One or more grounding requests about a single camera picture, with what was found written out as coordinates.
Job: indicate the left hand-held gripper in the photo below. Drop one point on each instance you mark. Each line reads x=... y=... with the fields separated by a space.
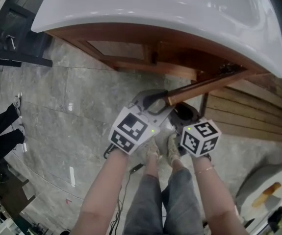
x=131 y=131

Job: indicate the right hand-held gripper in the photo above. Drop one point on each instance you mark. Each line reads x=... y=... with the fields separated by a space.
x=199 y=138

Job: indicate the person's left forearm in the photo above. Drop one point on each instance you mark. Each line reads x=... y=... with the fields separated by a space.
x=99 y=192

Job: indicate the person's right forearm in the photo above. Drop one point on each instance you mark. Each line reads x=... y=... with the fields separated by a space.
x=214 y=192

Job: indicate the wooden cabinet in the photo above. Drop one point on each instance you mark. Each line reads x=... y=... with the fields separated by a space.
x=135 y=67

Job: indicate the white cloth wipe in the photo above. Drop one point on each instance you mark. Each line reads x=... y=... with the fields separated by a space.
x=173 y=147

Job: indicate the person's left beige sneaker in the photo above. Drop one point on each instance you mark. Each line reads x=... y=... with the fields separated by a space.
x=150 y=148

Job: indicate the person's right leg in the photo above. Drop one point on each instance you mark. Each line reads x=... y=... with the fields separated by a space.
x=178 y=163

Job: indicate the person's leg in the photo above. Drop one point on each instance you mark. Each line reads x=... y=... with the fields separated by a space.
x=151 y=166
x=178 y=163

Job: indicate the person's left leg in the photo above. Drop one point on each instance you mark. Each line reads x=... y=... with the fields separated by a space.
x=151 y=166

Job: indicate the wooden slatted step platform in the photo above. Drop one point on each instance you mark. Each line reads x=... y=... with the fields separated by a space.
x=251 y=111

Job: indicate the person's grey jeans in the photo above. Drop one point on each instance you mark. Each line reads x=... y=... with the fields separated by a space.
x=180 y=204

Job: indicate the grey rounded seat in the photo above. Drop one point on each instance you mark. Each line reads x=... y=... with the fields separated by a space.
x=253 y=180

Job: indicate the white ceramic sink basin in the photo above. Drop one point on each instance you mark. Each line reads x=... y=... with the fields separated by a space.
x=155 y=13

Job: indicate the orange brown block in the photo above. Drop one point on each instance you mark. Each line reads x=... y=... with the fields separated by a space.
x=265 y=193

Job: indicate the small metal tool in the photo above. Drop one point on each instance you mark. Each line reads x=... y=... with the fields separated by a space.
x=10 y=41

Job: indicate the dark brown table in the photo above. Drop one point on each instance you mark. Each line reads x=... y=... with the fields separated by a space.
x=13 y=195

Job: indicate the black frame vanity stand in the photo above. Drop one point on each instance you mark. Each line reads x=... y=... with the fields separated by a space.
x=15 y=55

